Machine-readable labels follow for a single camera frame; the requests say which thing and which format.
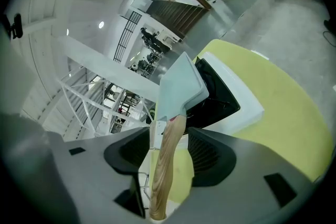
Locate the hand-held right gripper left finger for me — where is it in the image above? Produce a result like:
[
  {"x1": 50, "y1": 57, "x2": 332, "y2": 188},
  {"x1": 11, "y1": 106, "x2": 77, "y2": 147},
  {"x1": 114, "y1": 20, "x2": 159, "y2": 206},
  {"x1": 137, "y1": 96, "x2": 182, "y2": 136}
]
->
[{"x1": 2, "y1": 112, "x2": 151, "y2": 224}]

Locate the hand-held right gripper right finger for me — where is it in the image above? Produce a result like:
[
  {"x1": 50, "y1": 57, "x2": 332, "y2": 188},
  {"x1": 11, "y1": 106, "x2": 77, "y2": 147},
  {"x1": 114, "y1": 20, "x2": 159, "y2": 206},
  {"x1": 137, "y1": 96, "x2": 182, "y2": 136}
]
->
[{"x1": 167, "y1": 127, "x2": 313, "y2": 224}]

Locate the white induction cooker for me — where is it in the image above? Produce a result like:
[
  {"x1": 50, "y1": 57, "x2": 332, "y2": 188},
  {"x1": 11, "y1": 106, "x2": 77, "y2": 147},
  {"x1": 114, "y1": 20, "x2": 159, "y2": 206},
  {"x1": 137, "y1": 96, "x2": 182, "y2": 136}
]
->
[{"x1": 149, "y1": 51, "x2": 265, "y2": 151}]

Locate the grey square frying pan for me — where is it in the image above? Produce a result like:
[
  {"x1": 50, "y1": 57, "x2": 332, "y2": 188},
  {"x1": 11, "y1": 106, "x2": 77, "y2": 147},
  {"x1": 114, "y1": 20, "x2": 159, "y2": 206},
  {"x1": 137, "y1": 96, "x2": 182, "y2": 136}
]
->
[{"x1": 149, "y1": 51, "x2": 210, "y2": 220}]

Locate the white metal shelf rack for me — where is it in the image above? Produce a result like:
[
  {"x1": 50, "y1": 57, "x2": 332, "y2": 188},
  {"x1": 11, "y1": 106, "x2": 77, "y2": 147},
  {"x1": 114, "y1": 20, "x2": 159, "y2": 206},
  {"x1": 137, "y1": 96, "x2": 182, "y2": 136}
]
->
[{"x1": 59, "y1": 65, "x2": 155, "y2": 137}]

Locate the yellow low table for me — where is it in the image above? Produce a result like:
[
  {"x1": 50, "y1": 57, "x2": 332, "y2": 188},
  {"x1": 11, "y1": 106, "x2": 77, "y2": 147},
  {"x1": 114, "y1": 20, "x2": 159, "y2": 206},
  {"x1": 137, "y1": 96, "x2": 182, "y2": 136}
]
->
[{"x1": 167, "y1": 39, "x2": 334, "y2": 204}]

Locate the white column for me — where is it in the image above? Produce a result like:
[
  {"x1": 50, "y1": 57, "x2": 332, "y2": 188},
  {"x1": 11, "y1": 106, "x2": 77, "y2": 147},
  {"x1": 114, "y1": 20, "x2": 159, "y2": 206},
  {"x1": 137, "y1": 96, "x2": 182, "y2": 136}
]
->
[{"x1": 52, "y1": 35, "x2": 161, "y2": 103}]

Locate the black balcony railing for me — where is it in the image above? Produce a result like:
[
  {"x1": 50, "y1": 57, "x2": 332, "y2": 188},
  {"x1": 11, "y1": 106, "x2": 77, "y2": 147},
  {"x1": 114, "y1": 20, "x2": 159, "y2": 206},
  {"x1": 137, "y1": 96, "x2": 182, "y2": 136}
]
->
[{"x1": 113, "y1": 10, "x2": 143, "y2": 63}]

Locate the dark wooden staircase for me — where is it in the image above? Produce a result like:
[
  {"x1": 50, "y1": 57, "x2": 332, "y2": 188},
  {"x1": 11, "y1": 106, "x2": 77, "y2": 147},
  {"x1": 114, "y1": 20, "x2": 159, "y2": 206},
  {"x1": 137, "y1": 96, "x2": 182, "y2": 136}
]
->
[{"x1": 145, "y1": 0, "x2": 212, "y2": 40}]

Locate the black head camera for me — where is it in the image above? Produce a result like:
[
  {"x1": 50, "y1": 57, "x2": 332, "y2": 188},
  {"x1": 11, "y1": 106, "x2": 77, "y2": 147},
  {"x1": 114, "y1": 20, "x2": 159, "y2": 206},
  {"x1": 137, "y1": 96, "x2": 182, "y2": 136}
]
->
[{"x1": 6, "y1": 13, "x2": 24, "y2": 39}]

